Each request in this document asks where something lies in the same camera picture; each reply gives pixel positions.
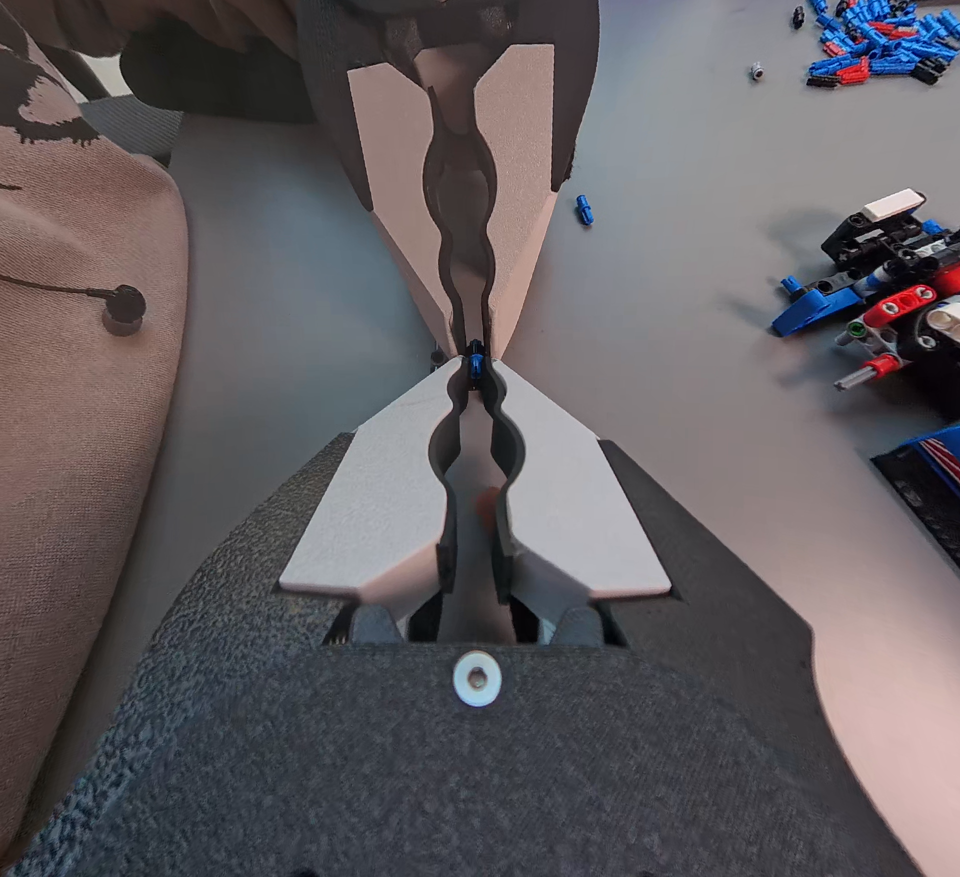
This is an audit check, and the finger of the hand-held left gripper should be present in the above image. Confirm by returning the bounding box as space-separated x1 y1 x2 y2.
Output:
471 41 558 359
347 61 466 361

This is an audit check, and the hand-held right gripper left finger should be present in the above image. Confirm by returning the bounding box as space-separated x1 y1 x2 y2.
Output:
277 356 466 623

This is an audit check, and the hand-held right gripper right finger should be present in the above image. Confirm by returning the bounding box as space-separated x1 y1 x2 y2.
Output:
486 359 674 640

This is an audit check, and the grey desk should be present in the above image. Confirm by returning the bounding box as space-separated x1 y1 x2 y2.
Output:
45 0 960 877

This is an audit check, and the black padded wrist rest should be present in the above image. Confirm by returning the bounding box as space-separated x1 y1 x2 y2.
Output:
120 29 320 127

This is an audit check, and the person's beige hoodie torso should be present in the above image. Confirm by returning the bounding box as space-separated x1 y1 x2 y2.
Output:
0 0 190 848

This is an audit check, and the pile of blue red pins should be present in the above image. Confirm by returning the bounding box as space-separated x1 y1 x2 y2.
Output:
791 0 960 89

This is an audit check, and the toy brick race car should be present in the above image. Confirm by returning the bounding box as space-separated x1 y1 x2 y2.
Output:
771 188 960 572

